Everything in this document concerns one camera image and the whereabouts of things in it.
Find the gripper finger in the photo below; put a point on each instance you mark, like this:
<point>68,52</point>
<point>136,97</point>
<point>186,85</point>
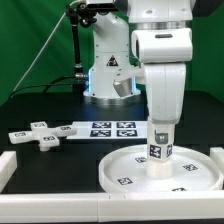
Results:
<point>161,138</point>

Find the white cross-shaped table base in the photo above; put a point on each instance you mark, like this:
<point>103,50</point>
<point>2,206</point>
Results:
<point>47,137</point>

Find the white right fence block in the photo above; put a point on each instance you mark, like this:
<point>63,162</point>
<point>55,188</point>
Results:
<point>217,155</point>

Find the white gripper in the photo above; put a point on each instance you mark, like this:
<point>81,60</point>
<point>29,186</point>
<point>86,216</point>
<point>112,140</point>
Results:
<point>163,54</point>

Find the white marker sheet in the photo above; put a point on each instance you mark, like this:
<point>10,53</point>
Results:
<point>110,130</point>

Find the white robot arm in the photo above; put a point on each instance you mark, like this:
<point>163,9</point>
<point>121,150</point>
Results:
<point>157,14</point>

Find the white round table top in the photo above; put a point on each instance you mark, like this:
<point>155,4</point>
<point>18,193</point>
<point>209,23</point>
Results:
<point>130,169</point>

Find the white left fence block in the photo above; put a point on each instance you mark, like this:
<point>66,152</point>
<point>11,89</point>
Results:
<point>8,165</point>

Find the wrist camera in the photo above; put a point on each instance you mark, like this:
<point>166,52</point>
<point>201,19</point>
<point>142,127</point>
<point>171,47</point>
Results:
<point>125,81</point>

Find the white front fence bar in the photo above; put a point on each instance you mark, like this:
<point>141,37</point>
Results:
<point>109,207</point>

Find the white fence block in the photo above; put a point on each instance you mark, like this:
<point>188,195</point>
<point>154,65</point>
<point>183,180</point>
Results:
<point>217,155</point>
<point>8,165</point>

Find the black camera stand pole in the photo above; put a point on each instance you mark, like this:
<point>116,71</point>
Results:
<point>83,16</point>

